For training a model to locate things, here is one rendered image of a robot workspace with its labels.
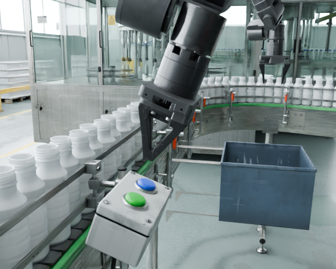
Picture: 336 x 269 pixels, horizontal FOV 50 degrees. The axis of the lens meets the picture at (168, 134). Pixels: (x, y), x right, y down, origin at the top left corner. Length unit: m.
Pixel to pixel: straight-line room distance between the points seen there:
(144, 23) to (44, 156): 0.28
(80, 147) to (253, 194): 0.74
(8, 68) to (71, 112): 5.27
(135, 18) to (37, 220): 0.33
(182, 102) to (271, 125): 2.04
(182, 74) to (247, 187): 0.89
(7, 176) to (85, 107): 4.07
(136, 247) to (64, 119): 4.26
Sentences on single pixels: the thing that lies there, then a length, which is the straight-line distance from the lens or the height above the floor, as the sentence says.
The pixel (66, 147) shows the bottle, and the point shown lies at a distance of 0.66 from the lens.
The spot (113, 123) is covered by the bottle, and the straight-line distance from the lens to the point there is 0.87.
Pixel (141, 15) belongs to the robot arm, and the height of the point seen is 1.36.
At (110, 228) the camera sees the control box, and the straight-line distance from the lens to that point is 0.50.
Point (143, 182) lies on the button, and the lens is 0.56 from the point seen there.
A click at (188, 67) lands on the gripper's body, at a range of 0.43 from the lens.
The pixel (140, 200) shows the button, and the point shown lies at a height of 1.12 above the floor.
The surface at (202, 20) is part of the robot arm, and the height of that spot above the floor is 1.35.
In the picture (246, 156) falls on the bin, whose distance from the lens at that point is 1.56.
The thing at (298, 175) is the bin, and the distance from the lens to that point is 1.27.
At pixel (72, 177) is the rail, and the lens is 0.63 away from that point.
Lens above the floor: 1.32
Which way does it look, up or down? 13 degrees down
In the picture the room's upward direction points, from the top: 1 degrees clockwise
